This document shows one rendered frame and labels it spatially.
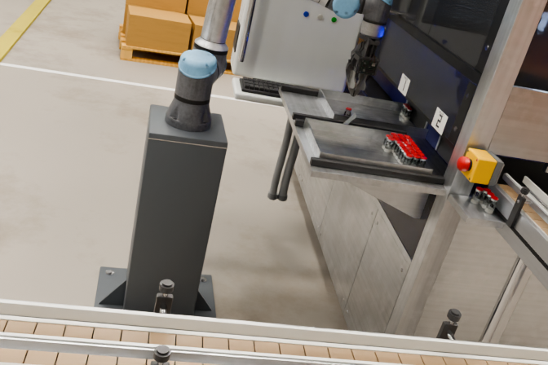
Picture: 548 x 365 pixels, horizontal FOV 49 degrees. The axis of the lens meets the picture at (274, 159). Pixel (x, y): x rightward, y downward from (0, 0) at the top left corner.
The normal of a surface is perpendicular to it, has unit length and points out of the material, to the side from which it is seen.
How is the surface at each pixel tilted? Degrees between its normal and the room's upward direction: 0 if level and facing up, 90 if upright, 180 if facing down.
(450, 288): 90
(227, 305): 0
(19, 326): 0
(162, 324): 90
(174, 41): 90
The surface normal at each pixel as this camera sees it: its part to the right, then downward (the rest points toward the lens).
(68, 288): 0.22, -0.89
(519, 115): 0.12, 0.44
